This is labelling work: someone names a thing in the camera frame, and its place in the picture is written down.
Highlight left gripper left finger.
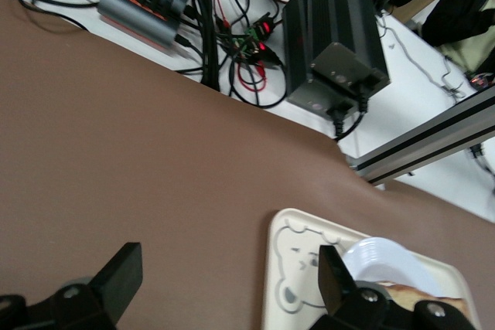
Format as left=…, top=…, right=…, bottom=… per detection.
left=46, top=242, right=145, bottom=330

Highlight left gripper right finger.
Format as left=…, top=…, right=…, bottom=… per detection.
left=309, top=244, right=392, bottom=330

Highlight white round plate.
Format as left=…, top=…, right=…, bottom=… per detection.
left=342, top=236, right=440, bottom=296

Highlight brown bread slice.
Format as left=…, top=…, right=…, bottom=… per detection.
left=381, top=282, right=465, bottom=306

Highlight cream bear print tray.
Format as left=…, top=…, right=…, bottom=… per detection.
left=262, top=208, right=483, bottom=330

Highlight small black power box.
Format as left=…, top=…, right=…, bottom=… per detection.
left=281, top=0, right=359, bottom=117

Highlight green circuit board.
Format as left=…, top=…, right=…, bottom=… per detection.
left=231, top=16, right=279, bottom=63

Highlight large black power box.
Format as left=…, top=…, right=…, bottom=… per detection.
left=307, top=0, right=391, bottom=97

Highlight cream fabric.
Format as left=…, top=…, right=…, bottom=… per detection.
left=440, top=30, right=495, bottom=72

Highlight brown box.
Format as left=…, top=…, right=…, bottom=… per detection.
left=394, top=0, right=442, bottom=24

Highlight black jacket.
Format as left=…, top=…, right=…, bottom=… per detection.
left=421, top=0, right=495, bottom=47

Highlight aluminium camera post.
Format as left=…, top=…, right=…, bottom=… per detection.
left=346, top=94, right=495, bottom=186

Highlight black power cords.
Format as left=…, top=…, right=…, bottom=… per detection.
left=328, top=86, right=372, bottom=141

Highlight grey cable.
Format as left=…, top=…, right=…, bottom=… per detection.
left=377, top=16, right=471, bottom=97

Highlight black cable bundle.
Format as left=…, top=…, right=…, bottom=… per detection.
left=15, top=0, right=287, bottom=109

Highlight red wire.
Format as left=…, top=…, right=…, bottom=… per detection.
left=212, top=0, right=271, bottom=94

